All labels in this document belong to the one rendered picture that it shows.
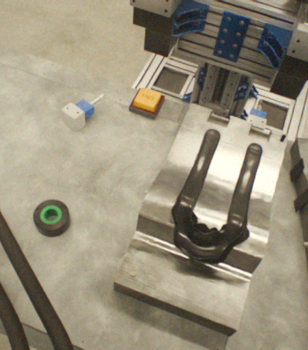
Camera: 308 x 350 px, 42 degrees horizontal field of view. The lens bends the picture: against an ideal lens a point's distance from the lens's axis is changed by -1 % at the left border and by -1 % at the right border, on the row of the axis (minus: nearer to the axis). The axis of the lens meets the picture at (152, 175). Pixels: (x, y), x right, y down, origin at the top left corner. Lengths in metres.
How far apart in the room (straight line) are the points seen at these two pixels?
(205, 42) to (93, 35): 1.33
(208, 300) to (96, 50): 1.98
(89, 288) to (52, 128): 0.45
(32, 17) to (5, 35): 0.23
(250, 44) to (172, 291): 0.89
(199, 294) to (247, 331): 0.14
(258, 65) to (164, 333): 0.95
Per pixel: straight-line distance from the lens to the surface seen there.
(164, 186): 0.86
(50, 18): 2.84
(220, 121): 1.07
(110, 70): 2.44
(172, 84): 2.09
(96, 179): 1.01
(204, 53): 1.49
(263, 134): 1.07
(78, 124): 1.09
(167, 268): 0.85
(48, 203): 0.95
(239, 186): 0.95
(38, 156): 1.07
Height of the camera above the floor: 1.65
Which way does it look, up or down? 57 degrees down
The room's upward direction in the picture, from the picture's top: 8 degrees clockwise
